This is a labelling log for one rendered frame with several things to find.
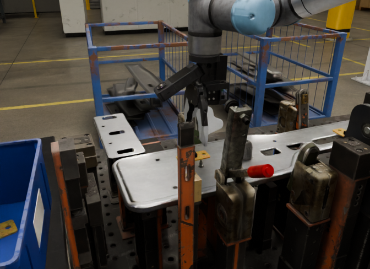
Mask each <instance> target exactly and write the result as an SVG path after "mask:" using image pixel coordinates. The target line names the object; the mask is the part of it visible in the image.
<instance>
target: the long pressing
mask: <svg viewBox="0 0 370 269"><path fill-rule="evenodd" d="M348 125H349V120H346V121H340V122H335V123H329V124H326V125H320V126H314V127H309V128H303V129H300V130H294V131H288V132H283V133H278V134H270V135H259V134H249V135H248V136H247V140H250V141H251V142H252V146H253V151H252V159H250V160H243V161H242V166H243V168H244V169H246V168H249V167H250V166H254V165H263V164H270V165H272V167H273V168H274V174H273V176H272V177H264V178H251V177H244V179H245V180H246V181H247V182H248V183H249V184H250V185H251V186H256V185H260V184H264V183H267V182H272V181H276V180H281V179H285V178H288V177H290V175H291V173H292V169H293V168H294V164H295V162H296V159H297V156H298V153H299V151H300V150H299V149H298V150H292V149H290V148H289V147H287V146H291V145H295V144H300V143H301V144H305V143H307V142H312V141H315V140H319V139H323V138H329V137H334V136H341V135H339V134H337V133H335V132H333V130H334V129H337V128H343V129H345V130H347V128H348ZM341 137H342V136H341ZM224 140H225V139H222V140H218V141H212V142H208V143H207V146H203V144H202V143H201V144H195V152H198V151H202V150H205V151H206V152H207V153H208V154H209V155H210V158H207V159H202V162H203V167H202V168H200V167H199V162H200V160H197V161H195V172H196V173H197V174H198V176H199V177H200V178H201V180H202V199H203V198H207V197H211V196H216V179H215V178H214V175H215V170H216V169H220V166H221V159H222V152H223V147H224ZM273 141H276V142H273ZM314 144H315V143H314ZM315 145H316V146H317V147H318V148H319V149H320V153H319V155H320V154H324V153H329V152H331V148H332V145H333V142H330V143H326V144H315ZM271 149H276V150H278V151H279V152H280V154H274V155H270V156H266V155H264V154H262V153H261V152H263V151H266V150H271ZM176 156H177V148H174V149H169V150H163V151H159V152H153V153H148V154H142V155H136V156H133V157H127V158H122V159H119V160H117V161H116V162H114V163H113V165H112V172H113V175H114V177H115V180H116V183H117V186H118V188H119V191H120V193H121V196H122V199H123V202H124V205H125V206H126V208H127V209H128V210H130V211H132V212H136V213H146V212H151V211H155V210H158V209H163V208H167V207H171V206H175V205H178V165H177V158H176ZM157 159H159V160H158V161H157ZM173 187H177V188H176V189H174V188H173Z"/></svg>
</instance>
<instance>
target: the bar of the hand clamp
mask: <svg viewBox="0 0 370 269"><path fill-rule="evenodd" d="M224 110H225V111H226V112H227V113H228V118H227V125H226V133H225V140H224V147H223V152H222V159H221V166H220V169H221V170H222V172H223V173H224V177H225V183H224V184H225V185H226V184H227V177H228V171H229V169H231V168H232V169H234V170H237V169H241V167H242V161H243V156H244V150H245V146H246V141H247V136H248V130H249V124H250V121H251V115H252V109H251V108H250V107H249V106H248V105H247V104H245V105H243V107H241V108H240V107H239V103H238V101H237V100H235V99H230V100H228V101H227V102H225V104H224ZM232 179H233V181H234V182H235V183H238V182H239V177H234V178H232Z"/></svg>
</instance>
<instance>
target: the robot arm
mask: <svg viewBox="0 0 370 269"><path fill-rule="evenodd" d="M351 1H354V0H188V52H189V61H191V62H192V63H190V64H189V65H187V66H185V67H184V68H183V69H181V70H180V71H178V72H177V73H175V74H174V75H172V76H171V77H170V78H168V79H167V80H165V81H164V82H162V83H160V84H159V85H157V86H156V87H155V88H154V93H155V94H156V96H157V97H158V98H159V99H160V100H161V101H162V102H164V101H166V100H167V99H169V98H170V97H172V96H173V95H175V94H176V93H178V92H179V91H180V90H182V89H183V88H185V87H186V89H185V92H184V120H185V122H187V121H191V120H192V118H194V117H197V120H198V131H199V140H200V141H201V142H202V144H203V146H207V143H208V134H210V133H212V132H215V131H217V130H219V129H221V128H222V127H223V121H222V120H221V119H219V118H216V117H215V116H214V113H213V110H212V108H211V107H208V105H222V104H225V102H227V101H228V96H229V87H230V83H229V82H228V81H226V74H227V57H228V55H223V53H221V43H222V31H223V30H226V31H232V32H236V33H241V34H244V35H262V34H264V33H266V31H267V30H269V29H270V28H274V27H278V26H290V25H293V24H295V23H298V22H299V21H301V20H302V19H304V18H306V17H309V16H311V15H315V14H317V13H320V12H323V11H325V10H328V9H331V8H334V7H337V6H340V5H342V4H345V3H348V2H351ZM193 62H195V63H196V64H194V63H193ZM223 89H227V99H224V98H225V95H223V94H222V93H221V92H222V91H223Z"/></svg>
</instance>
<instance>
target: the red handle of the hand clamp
mask: <svg viewBox="0 0 370 269"><path fill-rule="evenodd" d="M273 174H274V168H273V167H272V165H270V164H263V165H254V166H250V167H249V168H246V169H237V170H234V169H232V170H229V171H228V177H227V178H234V177H251V178H264V177H272V176H273Z"/></svg>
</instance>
